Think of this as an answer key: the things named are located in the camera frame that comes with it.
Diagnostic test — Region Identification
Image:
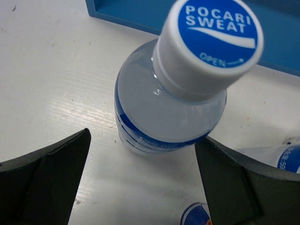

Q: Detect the blue and yellow wooden shelf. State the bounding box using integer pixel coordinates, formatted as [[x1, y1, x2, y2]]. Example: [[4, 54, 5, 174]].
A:
[[86, 0, 300, 76]]

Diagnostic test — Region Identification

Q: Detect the silver can front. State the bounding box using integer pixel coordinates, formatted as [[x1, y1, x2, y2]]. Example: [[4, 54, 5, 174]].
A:
[[180, 202, 212, 225]]

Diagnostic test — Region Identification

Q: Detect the water bottle blue label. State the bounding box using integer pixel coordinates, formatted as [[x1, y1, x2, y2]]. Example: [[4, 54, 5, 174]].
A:
[[114, 0, 264, 154], [236, 136, 300, 174]]

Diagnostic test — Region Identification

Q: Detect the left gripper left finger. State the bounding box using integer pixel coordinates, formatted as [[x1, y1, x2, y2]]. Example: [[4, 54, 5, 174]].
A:
[[0, 128, 91, 225]]

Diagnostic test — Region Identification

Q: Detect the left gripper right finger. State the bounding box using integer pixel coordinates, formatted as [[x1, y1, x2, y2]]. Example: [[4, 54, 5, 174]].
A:
[[195, 137, 300, 225]]

